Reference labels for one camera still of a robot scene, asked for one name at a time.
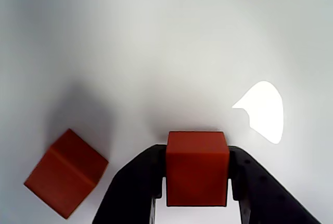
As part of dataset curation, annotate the white round plate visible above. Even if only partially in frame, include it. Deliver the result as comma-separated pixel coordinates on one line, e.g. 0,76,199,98
0,0,333,224

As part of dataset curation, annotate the red cube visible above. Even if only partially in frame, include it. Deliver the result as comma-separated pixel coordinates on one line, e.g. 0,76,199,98
23,127,109,220
165,130,230,207

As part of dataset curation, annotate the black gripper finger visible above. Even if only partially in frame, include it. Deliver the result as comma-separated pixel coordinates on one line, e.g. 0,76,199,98
92,143,168,224
228,145,323,224

